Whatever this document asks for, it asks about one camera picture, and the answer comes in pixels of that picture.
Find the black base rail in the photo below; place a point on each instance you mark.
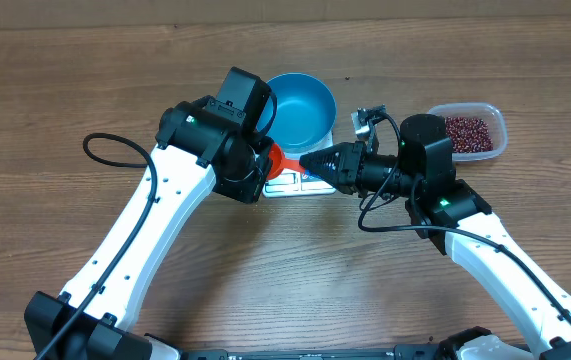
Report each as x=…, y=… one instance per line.
x=310, y=354

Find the white digital kitchen scale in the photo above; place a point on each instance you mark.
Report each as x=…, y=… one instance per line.
x=293, y=184

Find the red scoop with blue handle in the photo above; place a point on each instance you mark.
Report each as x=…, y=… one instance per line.
x=280, y=163

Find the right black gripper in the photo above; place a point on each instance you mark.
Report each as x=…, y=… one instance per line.
x=350, y=167

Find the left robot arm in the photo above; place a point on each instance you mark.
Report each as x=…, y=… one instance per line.
x=210, y=145

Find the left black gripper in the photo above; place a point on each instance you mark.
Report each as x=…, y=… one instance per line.
x=250, y=194

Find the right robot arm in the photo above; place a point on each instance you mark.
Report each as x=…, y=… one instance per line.
x=462, y=226

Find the blue metal bowl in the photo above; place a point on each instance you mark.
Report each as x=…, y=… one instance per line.
x=305, y=116

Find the clear plastic food container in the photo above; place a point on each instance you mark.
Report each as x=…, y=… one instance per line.
x=490, y=114

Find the red beans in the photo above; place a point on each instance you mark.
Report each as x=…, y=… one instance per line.
x=468, y=134

